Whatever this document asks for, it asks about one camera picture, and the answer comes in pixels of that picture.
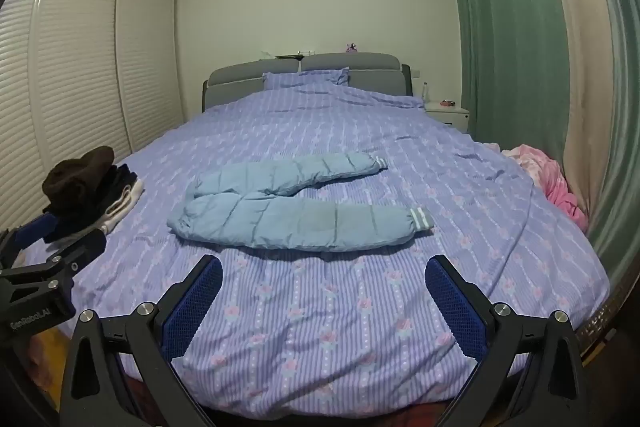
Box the narrow green curtain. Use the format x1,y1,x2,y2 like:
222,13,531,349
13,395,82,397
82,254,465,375
579,0,640,254

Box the grey upholstered headboard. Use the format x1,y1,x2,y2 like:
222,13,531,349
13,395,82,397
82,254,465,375
202,52,414,112

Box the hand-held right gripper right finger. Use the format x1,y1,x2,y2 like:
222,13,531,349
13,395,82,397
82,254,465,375
425,254,586,427

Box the light blue padded pants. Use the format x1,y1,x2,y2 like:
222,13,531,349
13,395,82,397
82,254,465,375
166,150,435,253

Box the black folded garments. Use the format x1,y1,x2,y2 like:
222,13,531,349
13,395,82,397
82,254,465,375
42,164,138,243

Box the brown folded garment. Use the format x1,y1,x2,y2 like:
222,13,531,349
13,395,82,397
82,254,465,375
41,146,117,214

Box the white louvred wardrobe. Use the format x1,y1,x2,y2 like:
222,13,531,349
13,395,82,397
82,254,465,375
0,0,188,233

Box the white nightstand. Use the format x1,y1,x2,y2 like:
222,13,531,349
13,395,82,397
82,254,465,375
425,102,472,136

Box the purple floral pillow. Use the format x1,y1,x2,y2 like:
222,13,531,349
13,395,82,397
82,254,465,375
262,67,351,90

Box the pink crumpled blanket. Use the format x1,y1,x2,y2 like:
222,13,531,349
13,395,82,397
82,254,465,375
501,144,591,231

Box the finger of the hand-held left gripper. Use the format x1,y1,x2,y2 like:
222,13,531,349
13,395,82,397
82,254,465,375
0,212,60,270
45,228,107,280

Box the beige curtain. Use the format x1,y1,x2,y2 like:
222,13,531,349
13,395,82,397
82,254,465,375
529,0,617,214

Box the bed with purple duvet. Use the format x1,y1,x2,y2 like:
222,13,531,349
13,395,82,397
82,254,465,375
20,84,612,414

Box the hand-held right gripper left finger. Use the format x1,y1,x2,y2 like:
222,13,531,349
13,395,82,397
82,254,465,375
60,254,224,427

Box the wide green curtain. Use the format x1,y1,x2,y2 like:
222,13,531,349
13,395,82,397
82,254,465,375
441,0,572,164

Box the white folded garment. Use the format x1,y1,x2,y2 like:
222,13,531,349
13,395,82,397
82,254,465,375
92,179,146,236

